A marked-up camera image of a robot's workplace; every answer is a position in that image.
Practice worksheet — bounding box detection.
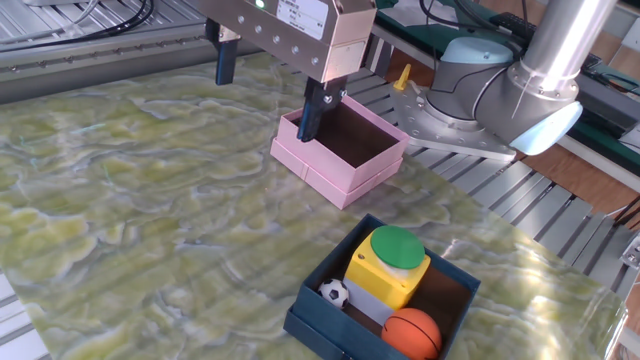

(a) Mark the white zip tie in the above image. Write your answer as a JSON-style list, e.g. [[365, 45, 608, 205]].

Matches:
[[507, 57, 551, 114]]

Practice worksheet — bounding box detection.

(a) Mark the white plastic sheet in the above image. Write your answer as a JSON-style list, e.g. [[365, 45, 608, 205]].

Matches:
[[378, 0, 461, 30]]

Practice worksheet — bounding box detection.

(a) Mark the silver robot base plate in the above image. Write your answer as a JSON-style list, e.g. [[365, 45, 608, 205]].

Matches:
[[389, 82, 519, 161]]

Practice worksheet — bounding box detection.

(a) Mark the pink cardboard box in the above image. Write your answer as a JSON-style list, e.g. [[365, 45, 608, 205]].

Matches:
[[269, 94, 411, 211]]

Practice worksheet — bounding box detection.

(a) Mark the small yellow plastic piece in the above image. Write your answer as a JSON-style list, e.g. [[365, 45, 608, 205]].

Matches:
[[392, 63, 413, 92]]

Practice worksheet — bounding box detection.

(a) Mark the small toy soccer ball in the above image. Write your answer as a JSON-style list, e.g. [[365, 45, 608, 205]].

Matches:
[[317, 278, 351, 310]]

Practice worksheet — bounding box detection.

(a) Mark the green marble pattern mat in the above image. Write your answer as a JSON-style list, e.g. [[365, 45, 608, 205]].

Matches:
[[0, 49, 629, 360]]

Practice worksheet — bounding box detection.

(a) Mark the thin black cable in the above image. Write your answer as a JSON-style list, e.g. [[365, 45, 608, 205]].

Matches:
[[417, 0, 511, 94]]

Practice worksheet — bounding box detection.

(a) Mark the dark blue cardboard box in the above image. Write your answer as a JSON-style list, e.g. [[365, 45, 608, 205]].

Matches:
[[282, 213, 482, 360]]

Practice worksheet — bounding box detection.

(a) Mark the grey cable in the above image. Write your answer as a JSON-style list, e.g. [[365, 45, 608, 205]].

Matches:
[[0, 0, 101, 45]]

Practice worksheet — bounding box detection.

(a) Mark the grey aluminium rail beam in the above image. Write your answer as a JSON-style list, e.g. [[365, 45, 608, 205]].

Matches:
[[0, 19, 261, 106]]

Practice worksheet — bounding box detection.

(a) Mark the orange toy basketball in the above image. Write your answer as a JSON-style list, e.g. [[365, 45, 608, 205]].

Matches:
[[380, 307, 444, 360]]

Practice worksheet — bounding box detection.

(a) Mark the black keyboard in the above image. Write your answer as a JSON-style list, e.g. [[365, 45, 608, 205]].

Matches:
[[489, 10, 604, 71]]

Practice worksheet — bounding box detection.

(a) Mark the silver corner bracket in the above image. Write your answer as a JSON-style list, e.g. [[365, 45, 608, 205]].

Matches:
[[619, 234, 640, 271]]

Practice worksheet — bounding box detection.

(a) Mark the yellow push button green cap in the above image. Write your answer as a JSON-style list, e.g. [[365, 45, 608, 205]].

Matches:
[[342, 224, 432, 327]]

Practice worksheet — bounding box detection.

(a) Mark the silver Schunk gripper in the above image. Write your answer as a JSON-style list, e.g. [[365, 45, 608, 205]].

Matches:
[[197, 0, 378, 144]]

